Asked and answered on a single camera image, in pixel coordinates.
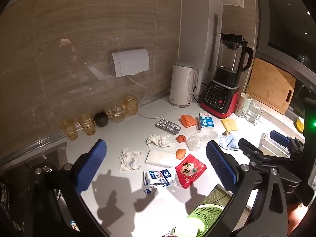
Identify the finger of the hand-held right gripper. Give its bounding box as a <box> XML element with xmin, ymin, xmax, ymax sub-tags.
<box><xmin>238</xmin><ymin>138</ymin><xmax>272</xmax><ymax>168</ymax></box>
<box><xmin>270</xmin><ymin>130</ymin><xmax>305</xmax><ymax>158</ymax></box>

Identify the blue and white cloth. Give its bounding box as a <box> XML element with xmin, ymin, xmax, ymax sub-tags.
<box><xmin>215</xmin><ymin>132</ymin><xmax>239</xmax><ymax>151</ymax></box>

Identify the small black cup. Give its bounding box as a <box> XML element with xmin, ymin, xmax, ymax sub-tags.
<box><xmin>94</xmin><ymin>112</ymin><xmax>109</xmax><ymax>127</ymax></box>

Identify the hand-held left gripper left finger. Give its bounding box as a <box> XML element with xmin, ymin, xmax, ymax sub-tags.
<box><xmin>27</xmin><ymin>139</ymin><xmax>109</xmax><ymax>237</ymax></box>

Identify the orange foam fruit net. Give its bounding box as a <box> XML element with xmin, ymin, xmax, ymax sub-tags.
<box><xmin>180</xmin><ymin>114</ymin><xmax>198</xmax><ymax>128</ymax></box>

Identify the white kettle cable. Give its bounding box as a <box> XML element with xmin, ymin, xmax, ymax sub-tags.
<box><xmin>126</xmin><ymin>75</ymin><xmax>178</xmax><ymax>119</ymax></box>

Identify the blue and white milk carton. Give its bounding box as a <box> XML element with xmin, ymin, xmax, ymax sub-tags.
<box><xmin>197</xmin><ymin>113</ymin><xmax>214</xmax><ymax>131</ymax></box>

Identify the white wall socket cover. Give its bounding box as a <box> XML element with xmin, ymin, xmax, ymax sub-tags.
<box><xmin>110</xmin><ymin>49</ymin><xmax>150</xmax><ymax>77</ymax></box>

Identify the amber ribbed glass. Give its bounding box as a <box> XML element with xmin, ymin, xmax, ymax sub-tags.
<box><xmin>78</xmin><ymin>113</ymin><xmax>96</xmax><ymax>136</ymax></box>
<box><xmin>60</xmin><ymin>118</ymin><xmax>78</xmax><ymax>141</ymax></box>

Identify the red and black blender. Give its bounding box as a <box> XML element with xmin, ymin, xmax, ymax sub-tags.
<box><xmin>199</xmin><ymin>33</ymin><xmax>254</xmax><ymax>119</ymax></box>

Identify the wooden cutting board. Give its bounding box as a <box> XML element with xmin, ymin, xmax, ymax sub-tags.
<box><xmin>245</xmin><ymin>57</ymin><xmax>296</xmax><ymax>115</ymax></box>

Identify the clear plastic bag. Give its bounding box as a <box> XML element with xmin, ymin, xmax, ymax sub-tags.
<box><xmin>186</xmin><ymin>130</ymin><xmax>218</xmax><ymax>151</ymax></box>

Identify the stainless steel sink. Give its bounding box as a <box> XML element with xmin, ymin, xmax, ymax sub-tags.
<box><xmin>258</xmin><ymin>132</ymin><xmax>297</xmax><ymax>159</ymax></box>

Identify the black blender cable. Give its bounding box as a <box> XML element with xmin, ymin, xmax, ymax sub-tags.
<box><xmin>193</xmin><ymin>83</ymin><xmax>208</xmax><ymax>103</ymax></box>

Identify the small glass teapot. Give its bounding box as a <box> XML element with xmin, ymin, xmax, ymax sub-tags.
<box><xmin>106</xmin><ymin>104</ymin><xmax>127</xmax><ymax>123</ymax></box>

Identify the white electric kettle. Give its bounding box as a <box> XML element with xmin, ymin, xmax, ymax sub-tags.
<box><xmin>169</xmin><ymin>61</ymin><xmax>200</xmax><ymax>108</ymax></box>

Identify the grey vent strip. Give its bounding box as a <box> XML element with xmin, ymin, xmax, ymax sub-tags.
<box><xmin>209</xmin><ymin>13</ymin><xmax>219</xmax><ymax>72</ymax></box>

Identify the amber glass cup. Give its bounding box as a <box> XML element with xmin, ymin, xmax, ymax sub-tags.
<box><xmin>124</xmin><ymin>95</ymin><xmax>139</xmax><ymax>116</ymax></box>

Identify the window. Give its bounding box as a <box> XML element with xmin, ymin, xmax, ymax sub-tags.
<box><xmin>257</xmin><ymin>0</ymin><xmax>316</xmax><ymax>89</ymax></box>

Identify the green plastic basket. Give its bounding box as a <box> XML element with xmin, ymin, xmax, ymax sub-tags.
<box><xmin>173</xmin><ymin>183</ymin><xmax>235</xmax><ymax>237</ymax></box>

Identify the blue and white milk pouch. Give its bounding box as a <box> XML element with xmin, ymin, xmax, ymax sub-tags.
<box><xmin>143</xmin><ymin>169</ymin><xmax>179</xmax><ymax>194</ymax></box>

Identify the white tissue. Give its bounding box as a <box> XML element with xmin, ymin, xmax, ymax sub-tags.
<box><xmin>146</xmin><ymin>134</ymin><xmax>174</xmax><ymax>148</ymax></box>
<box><xmin>119</xmin><ymin>148</ymin><xmax>144</xmax><ymax>171</ymax></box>

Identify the red snack packet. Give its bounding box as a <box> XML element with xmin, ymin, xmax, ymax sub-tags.
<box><xmin>175</xmin><ymin>154</ymin><xmax>207</xmax><ymax>189</ymax></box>

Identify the clear glass mug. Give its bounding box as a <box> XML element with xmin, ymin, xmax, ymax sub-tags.
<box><xmin>245</xmin><ymin>101</ymin><xmax>263</xmax><ymax>124</ymax></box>

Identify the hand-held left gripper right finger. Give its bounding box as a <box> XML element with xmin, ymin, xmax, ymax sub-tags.
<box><xmin>205</xmin><ymin>141</ymin><xmax>288</xmax><ymax>237</ymax></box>

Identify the silver blister pack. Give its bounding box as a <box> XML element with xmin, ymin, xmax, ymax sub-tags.
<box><xmin>155</xmin><ymin>118</ymin><xmax>181</xmax><ymax>135</ymax></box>

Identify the white printed mug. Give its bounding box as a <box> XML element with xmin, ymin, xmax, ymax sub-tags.
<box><xmin>234</xmin><ymin>93</ymin><xmax>253</xmax><ymax>117</ymax></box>

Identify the yellow sponge cloth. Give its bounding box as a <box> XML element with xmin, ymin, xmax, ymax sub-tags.
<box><xmin>220</xmin><ymin>118</ymin><xmax>239</xmax><ymax>132</ymax></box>

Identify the white rectangular block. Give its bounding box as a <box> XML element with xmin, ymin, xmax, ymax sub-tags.
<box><xmin>146</xmin><ymin>149</ymin><xmax>179</xmax><ymax>168</ymax></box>

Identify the yellow cup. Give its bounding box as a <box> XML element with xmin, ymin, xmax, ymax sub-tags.
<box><xmin>295</xmin><ymin>116</ymin><xmax>305</xmax><ymax>132</ymax></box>

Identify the gas stove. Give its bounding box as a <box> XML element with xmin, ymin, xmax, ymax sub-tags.
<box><xmin>0</xmin><ymin>141</ymin><xmax>68</xmax><ymax>228</ymax></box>

